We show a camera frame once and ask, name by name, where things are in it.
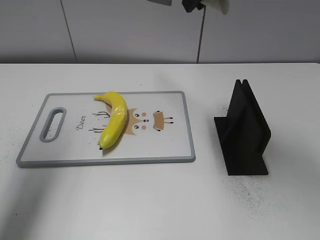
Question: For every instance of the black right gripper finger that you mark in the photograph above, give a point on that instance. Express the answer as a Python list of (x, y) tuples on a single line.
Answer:
[(190, 5)]

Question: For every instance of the white-handled knife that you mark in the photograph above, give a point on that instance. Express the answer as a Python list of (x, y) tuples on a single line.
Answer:
[(221, 6)]

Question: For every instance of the yellow plastic banana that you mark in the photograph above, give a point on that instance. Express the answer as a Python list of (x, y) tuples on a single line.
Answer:
[(117, 121)]

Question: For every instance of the white grey-rimmed cutting board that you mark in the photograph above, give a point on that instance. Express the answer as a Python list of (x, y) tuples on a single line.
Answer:
[(68, 127)]

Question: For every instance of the black knife stand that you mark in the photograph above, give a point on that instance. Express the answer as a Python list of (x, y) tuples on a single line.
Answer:
[(243, 133)]

